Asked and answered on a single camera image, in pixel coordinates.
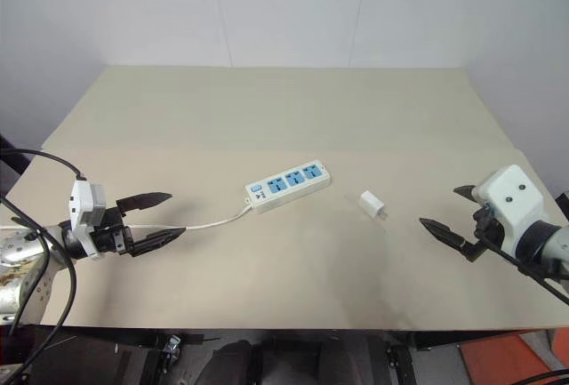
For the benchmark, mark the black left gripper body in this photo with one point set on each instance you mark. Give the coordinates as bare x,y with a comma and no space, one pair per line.
109,238

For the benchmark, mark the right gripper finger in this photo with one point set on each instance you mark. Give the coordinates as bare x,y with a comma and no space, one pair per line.
449,235
466,193

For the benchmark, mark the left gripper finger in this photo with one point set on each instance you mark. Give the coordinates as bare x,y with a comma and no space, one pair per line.
157,239
144,200

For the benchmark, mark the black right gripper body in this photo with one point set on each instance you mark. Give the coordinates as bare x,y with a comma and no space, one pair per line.
489,231

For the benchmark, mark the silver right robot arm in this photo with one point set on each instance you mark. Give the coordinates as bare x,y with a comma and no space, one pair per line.
558,243

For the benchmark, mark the white charger plug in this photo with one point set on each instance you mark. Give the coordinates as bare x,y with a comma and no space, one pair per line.
371,203

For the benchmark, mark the white power strip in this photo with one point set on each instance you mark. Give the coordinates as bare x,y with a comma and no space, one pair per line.
289,185

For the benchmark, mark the black object beside table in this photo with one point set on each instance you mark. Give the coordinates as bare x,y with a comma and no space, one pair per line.
562,205

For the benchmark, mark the orange floor object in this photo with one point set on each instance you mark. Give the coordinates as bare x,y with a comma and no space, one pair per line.
502,358

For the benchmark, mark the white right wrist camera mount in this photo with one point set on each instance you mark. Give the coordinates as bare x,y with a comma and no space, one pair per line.
515,207

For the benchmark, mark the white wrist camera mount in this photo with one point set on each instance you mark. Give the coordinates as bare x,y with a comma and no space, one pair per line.
515,207
82,207

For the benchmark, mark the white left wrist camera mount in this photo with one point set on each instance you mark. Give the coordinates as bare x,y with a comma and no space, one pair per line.
82,207

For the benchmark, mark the black table frame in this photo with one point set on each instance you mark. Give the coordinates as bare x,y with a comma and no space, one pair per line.
133,336

